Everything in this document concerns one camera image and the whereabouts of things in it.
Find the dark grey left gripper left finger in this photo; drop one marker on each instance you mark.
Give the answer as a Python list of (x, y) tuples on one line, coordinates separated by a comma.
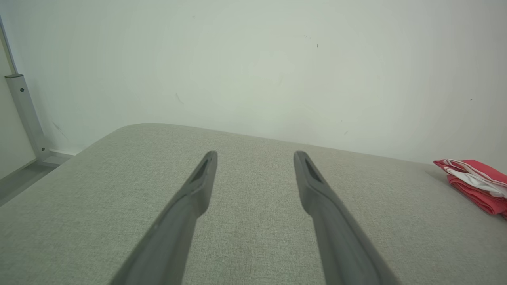
[(174, 237)]

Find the red jersey with white trim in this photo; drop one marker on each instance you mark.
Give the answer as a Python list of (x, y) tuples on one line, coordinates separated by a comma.
[(481, 196)]

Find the grey metal frame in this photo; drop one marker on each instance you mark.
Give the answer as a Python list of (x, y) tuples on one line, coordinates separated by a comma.
[(27, 111)]

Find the white baseboard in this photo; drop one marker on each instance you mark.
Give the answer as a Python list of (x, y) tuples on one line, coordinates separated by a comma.
[(65, 152)]

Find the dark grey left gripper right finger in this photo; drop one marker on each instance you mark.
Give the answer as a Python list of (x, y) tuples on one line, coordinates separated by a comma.
[(336, 237)]

